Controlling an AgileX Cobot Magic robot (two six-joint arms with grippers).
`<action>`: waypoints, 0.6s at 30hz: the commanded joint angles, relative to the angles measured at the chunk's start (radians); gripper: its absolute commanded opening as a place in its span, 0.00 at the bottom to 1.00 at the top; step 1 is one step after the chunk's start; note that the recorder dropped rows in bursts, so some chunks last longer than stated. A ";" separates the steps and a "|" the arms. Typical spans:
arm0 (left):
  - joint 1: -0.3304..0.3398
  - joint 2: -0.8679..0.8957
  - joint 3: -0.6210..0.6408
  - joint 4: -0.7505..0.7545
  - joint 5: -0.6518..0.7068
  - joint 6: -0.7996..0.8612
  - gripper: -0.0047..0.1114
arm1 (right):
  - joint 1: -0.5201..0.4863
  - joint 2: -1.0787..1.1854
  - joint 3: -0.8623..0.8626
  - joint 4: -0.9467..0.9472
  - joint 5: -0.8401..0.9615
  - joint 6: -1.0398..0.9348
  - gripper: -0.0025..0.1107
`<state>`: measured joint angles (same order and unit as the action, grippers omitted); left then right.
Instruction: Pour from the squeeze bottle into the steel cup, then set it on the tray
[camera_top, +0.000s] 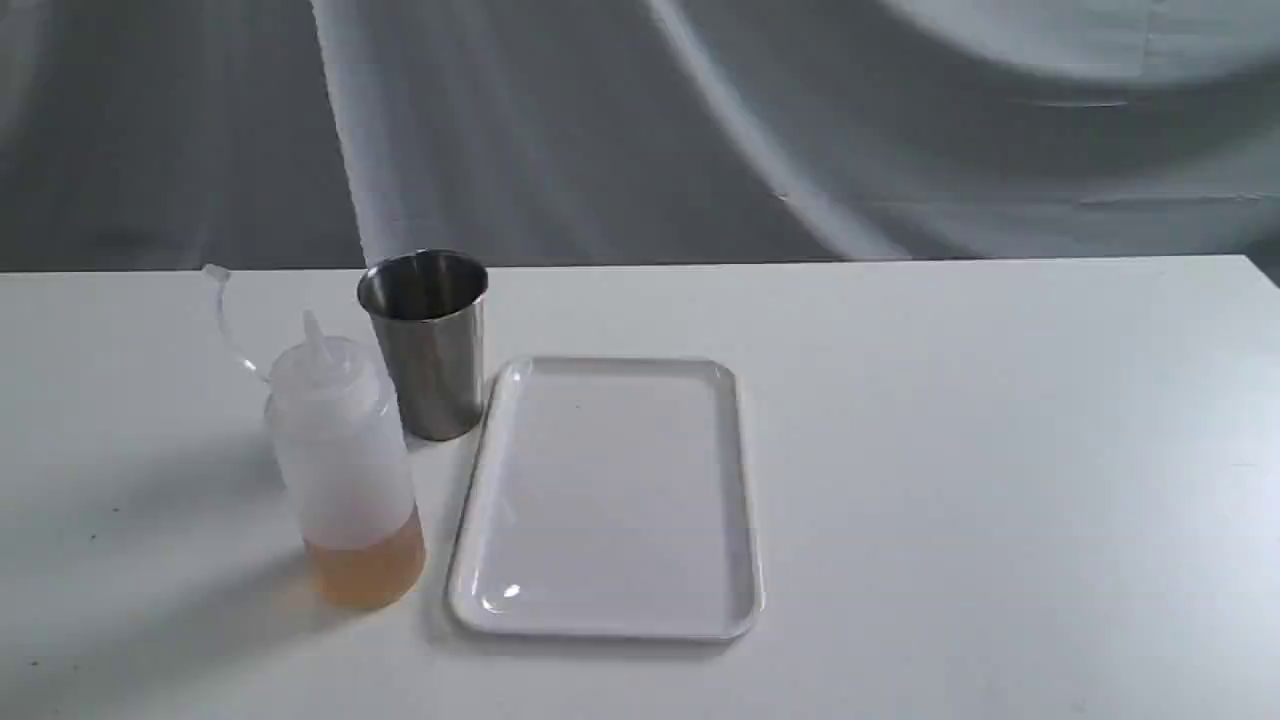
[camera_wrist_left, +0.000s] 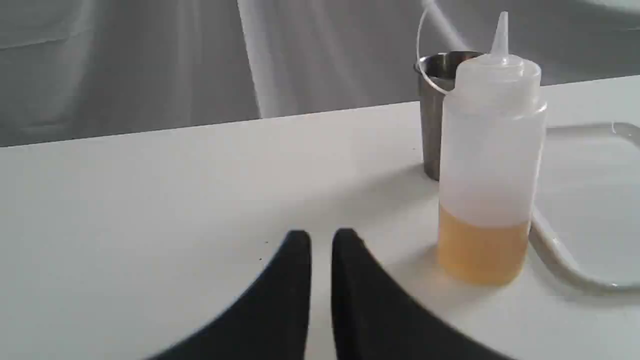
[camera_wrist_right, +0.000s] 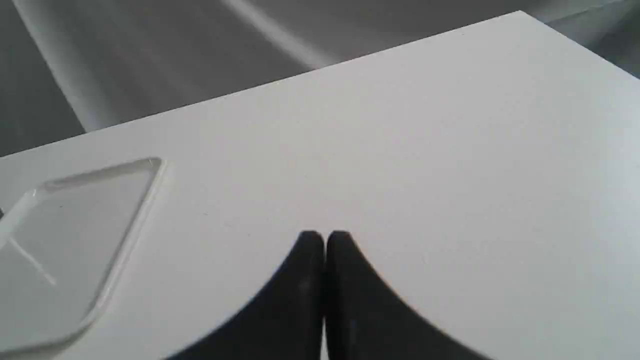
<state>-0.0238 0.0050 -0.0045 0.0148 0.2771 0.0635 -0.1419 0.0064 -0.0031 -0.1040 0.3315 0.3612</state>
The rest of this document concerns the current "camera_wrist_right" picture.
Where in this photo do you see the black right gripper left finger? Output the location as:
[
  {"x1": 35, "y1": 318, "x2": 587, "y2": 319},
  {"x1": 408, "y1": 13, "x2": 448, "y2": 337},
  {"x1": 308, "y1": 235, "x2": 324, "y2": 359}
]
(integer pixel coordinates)
[{"x1": 171, "y1": 230, "x2": 325, "y2": 360}]

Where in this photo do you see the grey backdrop cloth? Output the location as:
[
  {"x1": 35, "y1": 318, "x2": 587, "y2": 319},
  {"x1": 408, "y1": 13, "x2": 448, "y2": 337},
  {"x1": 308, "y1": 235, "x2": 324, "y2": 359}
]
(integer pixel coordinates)
[{"x1": 0, "y1": 0, "x2": 639, "y2": 156}]

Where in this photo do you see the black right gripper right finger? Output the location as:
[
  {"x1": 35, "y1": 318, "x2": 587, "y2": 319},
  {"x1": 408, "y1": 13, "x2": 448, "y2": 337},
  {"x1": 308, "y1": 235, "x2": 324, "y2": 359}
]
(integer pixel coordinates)
[{"x1": 326, "y1": 230, "x2": 483, "y2": 360}]

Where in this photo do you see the white plastic tray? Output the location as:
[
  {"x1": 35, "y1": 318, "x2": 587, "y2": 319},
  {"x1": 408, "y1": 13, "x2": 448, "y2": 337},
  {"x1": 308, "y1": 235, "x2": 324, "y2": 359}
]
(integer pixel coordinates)
[{"x1": 0, "y1": 157, "x2": 166, "y2": 355}]

